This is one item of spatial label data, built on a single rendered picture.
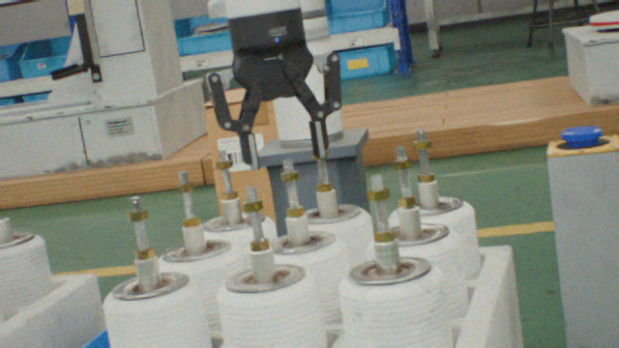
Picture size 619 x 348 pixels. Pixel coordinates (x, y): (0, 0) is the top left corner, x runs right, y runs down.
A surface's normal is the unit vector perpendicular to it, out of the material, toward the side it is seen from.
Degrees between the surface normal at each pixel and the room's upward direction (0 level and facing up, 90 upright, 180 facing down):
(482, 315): 0
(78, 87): 90
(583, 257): 90
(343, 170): 90
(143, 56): 90
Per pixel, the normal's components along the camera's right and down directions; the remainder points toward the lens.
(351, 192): 0.58, 0.06
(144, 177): -0.15, 0.20
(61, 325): 0.95, -0.09
